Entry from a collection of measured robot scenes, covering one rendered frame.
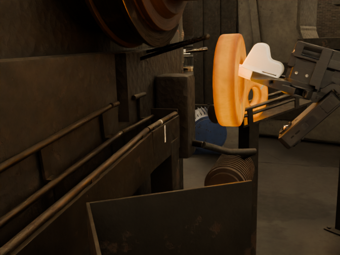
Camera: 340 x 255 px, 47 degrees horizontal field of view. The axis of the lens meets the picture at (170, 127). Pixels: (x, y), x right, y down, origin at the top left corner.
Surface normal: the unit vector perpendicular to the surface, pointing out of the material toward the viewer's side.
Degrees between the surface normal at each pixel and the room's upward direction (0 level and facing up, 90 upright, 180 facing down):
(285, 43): 90
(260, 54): 89
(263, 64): 89
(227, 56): 58
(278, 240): 0
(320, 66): 90
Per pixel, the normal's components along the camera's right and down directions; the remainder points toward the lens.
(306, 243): -0.03, -0.98
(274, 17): -0.54, 0.20
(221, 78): -0.32, 0.10
